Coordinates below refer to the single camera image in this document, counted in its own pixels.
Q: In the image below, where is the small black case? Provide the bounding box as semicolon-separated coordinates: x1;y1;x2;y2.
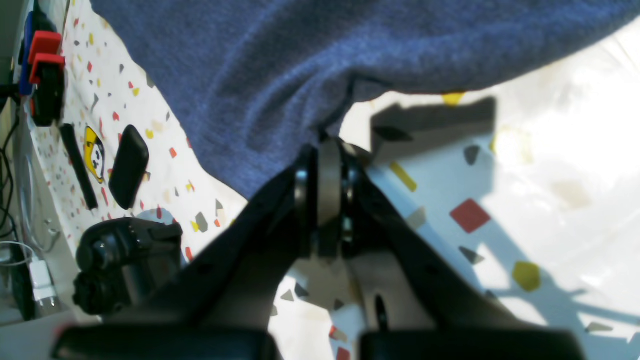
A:
109;125;150;210

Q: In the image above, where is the blue grey T-shirt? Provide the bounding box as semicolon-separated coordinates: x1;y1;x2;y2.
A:
91;0;639;198

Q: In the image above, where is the blue black bar clamp right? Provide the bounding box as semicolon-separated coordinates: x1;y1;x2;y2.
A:
18;9;66;128

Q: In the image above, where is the yellow cartoon sticker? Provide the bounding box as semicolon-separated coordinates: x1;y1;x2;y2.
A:
83;126;105;184

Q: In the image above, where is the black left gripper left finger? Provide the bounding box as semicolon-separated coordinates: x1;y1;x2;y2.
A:
110;145;318;331

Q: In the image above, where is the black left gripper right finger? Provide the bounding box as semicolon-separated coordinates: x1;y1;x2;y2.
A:
317;140;528;331

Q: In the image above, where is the black cable tie strip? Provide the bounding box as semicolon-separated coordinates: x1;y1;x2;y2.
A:
59;123;98;210

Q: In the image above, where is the black game controller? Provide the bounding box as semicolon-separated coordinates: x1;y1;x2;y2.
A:
71;218;183;316

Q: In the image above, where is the white USB charger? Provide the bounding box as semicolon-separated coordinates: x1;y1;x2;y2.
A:
29;259;62;318

